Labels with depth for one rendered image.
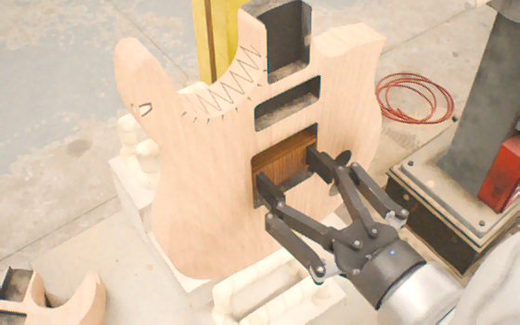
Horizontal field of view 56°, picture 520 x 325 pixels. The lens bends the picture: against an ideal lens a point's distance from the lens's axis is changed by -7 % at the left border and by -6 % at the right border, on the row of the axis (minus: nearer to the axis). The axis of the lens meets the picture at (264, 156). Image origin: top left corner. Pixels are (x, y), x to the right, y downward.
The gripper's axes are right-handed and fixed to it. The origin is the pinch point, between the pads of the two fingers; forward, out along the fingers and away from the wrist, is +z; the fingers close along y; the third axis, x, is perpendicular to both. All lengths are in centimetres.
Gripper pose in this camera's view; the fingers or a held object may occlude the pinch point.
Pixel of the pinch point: (287, 169)
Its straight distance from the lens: 64.3
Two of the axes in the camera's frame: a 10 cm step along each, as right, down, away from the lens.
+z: -5.8, -6.0, 5.5
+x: -0.1, -6.7, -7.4
